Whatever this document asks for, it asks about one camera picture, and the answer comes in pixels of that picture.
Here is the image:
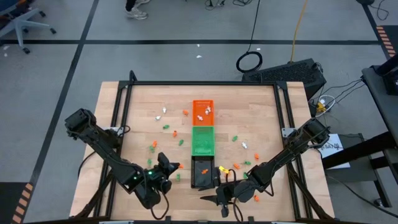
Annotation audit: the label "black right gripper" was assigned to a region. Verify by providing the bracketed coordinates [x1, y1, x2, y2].
[198, 175, 252, 208]

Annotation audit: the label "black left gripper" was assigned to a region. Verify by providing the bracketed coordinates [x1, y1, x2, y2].
[145, 162, 181, 192]

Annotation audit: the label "black slotted plastic basket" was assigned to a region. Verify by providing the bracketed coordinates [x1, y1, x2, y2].
[190, 155, 216, 190]

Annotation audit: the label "green slotted plastic basket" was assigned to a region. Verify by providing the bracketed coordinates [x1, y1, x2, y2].
[191, 126, 216, 157]

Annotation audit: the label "orange slotted plastic basket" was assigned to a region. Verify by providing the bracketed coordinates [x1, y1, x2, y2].
[192, 99, 215, 127]

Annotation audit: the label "white printed paper sheet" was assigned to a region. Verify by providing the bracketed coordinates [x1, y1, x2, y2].
[316, 133, 351, 170]

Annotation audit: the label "black computer tower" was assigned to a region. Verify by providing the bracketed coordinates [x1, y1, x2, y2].
[241, 58, 328, 100]

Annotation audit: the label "black orange striped floor mat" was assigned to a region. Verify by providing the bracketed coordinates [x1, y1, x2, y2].
[0, 182, 34, 224]
[375, 24, 398, 60]

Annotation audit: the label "black side table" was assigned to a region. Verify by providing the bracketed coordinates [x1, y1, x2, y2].
[322, 63, 398, 208]

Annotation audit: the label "grey office chair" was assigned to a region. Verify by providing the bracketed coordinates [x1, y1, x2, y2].
[0, 0, 58, 55]

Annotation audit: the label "black device on side table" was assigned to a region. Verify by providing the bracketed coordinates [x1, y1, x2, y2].
[374, 53, 398, 96]

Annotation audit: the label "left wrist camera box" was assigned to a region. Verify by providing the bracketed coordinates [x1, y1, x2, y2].
[157, 152, 171, 170]

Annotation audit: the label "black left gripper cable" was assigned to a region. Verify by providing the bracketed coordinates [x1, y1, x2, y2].
[150, 185, 171, 221]

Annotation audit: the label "black hanging cable with coil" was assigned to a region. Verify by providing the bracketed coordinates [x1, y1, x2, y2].
[235, 0, 264, 74]

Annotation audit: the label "white cable with yellow plug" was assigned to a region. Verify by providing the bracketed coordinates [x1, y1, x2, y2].
[314, 95, 336, 118]

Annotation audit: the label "black floor cable bundle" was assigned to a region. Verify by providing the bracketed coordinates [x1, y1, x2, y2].
[203, 0, 254, 7]

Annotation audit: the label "yellow hanging cable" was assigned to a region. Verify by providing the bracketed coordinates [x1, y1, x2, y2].
[290, 0, 309, 62]

